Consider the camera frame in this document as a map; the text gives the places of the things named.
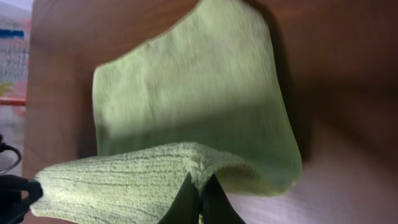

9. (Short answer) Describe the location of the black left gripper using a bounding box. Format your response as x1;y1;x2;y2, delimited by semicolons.
1;175;43;224

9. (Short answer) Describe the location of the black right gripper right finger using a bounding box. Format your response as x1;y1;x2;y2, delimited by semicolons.
200;174;245;224

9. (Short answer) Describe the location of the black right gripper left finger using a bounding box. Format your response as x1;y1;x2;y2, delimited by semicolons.
159;174;200;224

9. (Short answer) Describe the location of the light green microfiber cloth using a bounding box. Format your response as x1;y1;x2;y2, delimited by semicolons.
30;0;302;223

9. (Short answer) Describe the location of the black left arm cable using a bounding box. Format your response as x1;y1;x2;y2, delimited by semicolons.
0;134;22;175

